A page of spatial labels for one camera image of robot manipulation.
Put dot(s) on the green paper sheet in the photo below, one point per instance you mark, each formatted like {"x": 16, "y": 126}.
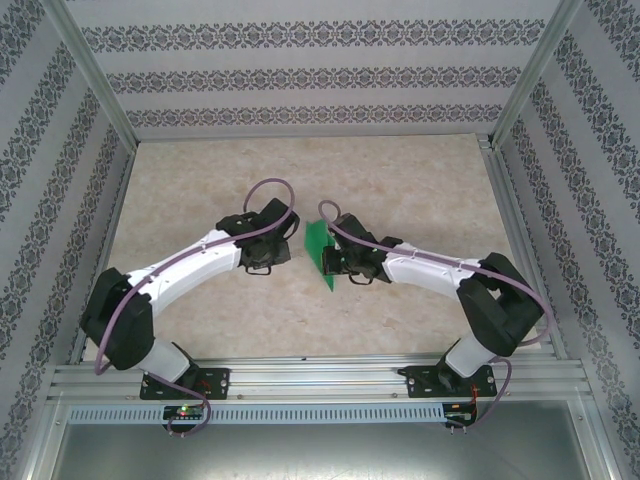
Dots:
{"x": 315, "y": 240}

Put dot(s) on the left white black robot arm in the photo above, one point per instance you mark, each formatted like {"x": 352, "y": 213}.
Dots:
{"x": 200, "y": 265}

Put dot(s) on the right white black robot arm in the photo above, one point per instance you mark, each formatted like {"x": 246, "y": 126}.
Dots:
{"x": 425, "y": 270}

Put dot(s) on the grey sheet metal panel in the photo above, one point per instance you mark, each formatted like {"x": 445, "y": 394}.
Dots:
{"x": 320, "y": 455}

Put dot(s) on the long aluminium mounting rail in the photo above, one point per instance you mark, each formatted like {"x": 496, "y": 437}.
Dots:
{"x": 310, "y": 380}

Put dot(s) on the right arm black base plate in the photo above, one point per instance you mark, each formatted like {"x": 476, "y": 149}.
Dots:
{"x": 420, "y": 382}

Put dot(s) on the aluminium side rail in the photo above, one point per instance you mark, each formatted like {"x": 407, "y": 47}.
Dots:
{"x": 509, "y": 200}
{"x": 117, "y": 200}

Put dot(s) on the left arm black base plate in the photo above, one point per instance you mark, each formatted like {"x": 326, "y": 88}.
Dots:
{"x": 215, "y": 382}

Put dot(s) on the aluminium frame post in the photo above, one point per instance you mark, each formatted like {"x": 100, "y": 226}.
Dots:
{"x": 96, "y": 75}
{"x": 532, "y": 75}

